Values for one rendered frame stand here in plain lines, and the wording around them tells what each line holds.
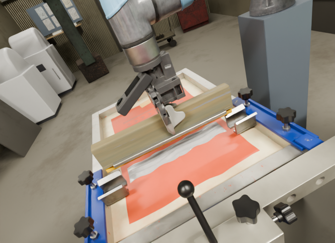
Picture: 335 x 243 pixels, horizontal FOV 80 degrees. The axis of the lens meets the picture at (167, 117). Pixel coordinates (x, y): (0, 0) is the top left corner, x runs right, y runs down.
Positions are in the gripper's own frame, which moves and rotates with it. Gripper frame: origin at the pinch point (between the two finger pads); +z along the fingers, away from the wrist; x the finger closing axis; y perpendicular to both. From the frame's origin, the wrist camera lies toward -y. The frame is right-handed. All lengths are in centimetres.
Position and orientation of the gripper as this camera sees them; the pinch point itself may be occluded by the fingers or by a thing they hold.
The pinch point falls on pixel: (167, 128)
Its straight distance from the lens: 56.1
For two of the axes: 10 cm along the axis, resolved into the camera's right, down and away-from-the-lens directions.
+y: 8.8, -4.6, 0.9
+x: -3.2, -4.5, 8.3
